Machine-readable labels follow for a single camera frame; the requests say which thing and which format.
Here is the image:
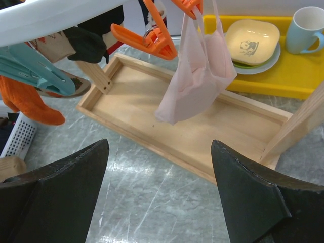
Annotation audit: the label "orange sock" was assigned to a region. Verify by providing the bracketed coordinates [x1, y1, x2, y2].
[1, 76, 65, 126]

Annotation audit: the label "white round clip hanger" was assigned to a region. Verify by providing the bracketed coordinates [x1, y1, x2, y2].
[1, 0, 126, 47]

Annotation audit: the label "teal clothes peg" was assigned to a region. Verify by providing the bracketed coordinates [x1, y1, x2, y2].
[1, 43, 75, 96]

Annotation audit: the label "black socks on hanger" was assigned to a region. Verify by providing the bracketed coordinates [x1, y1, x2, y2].
[63, 5, 124, 64]

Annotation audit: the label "santa pattern sock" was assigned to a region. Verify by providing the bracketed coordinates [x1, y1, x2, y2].
[138, 0, 168, 32]

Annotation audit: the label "light blue mug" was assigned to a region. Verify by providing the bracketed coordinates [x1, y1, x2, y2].
[285, 6, 323, 54]

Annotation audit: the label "white plastic basket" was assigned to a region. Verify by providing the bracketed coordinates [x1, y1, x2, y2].
[1, 113, 37, 160]

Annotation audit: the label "wooden hanger rack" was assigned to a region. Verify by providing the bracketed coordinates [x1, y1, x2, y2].
[0, 52, 324, 185]

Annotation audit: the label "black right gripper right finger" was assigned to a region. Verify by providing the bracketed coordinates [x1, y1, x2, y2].
[211, 140, 323, 242]

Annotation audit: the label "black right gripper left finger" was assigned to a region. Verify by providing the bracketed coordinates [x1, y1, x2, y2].
[1, 139, 109, 242]

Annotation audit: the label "argyle patterned sock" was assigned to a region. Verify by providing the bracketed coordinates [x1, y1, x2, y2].
[25, 31, 92, 99]

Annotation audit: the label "orange clothes peg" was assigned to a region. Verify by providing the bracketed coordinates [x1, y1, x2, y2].
[110, 0, 178, 60]

